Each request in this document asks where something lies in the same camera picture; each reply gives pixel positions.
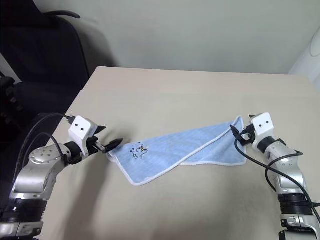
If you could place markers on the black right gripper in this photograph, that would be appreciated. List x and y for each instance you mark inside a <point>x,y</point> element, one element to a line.
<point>248,140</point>

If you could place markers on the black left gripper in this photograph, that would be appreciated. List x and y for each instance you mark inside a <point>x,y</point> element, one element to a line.
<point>93,147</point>

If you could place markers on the light blue embroidered towel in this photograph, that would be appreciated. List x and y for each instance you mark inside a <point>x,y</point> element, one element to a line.
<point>180,150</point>

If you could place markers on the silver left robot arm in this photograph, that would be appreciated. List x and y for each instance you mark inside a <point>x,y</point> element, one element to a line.
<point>37,172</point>

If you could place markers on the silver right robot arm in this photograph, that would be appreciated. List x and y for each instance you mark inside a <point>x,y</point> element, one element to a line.
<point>290,175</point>

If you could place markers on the white rounded object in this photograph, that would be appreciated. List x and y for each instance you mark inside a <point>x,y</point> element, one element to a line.
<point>307,62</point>

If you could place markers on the black knobbed equipment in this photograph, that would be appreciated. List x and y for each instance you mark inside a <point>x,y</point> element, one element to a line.
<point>10,100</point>

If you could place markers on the black office chair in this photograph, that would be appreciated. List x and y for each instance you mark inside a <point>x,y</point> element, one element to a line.
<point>42,50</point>

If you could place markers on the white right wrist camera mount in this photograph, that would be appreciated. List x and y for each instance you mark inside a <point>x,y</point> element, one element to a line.
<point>262,123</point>

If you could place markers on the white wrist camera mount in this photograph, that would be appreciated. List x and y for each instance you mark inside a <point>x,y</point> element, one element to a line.
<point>81,127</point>
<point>262,123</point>

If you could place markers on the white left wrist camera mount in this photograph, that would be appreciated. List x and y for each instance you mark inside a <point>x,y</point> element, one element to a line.
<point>81,127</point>

